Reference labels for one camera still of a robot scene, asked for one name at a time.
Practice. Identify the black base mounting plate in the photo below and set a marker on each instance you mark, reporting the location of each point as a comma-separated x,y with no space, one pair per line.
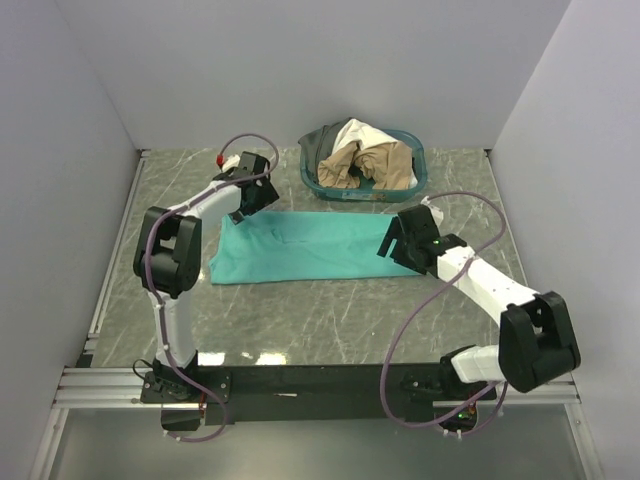
299,393

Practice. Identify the teal plastic laundry basket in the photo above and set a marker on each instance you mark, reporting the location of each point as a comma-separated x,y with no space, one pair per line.
366,192

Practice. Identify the white t shirt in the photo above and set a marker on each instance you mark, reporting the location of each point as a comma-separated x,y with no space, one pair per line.
365,136

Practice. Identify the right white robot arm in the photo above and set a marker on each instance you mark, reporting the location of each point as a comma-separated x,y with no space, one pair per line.
537,342

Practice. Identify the dark grey t shirt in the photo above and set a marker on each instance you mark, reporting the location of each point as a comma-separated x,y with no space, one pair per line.
318,145

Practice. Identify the teal t shirt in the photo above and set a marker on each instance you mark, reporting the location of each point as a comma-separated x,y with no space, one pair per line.
273,246

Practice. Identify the aluminium frame rail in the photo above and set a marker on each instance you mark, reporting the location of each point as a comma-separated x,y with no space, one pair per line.
120,388

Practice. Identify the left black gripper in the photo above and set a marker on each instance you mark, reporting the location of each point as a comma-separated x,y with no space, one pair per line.
267,196

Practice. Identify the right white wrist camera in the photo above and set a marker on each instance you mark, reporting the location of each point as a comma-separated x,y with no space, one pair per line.
436,213

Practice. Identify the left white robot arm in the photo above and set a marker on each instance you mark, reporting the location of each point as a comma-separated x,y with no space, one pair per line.
169,251

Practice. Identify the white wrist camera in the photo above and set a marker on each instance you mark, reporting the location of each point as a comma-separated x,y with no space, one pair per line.
226,163
436,213

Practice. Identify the beige t shirt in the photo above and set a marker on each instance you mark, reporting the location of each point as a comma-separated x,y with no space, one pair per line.
388,165

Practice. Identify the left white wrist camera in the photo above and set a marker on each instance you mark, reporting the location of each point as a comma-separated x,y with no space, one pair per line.
226,163

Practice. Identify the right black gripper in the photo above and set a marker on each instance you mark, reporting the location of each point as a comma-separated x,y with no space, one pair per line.
393,233

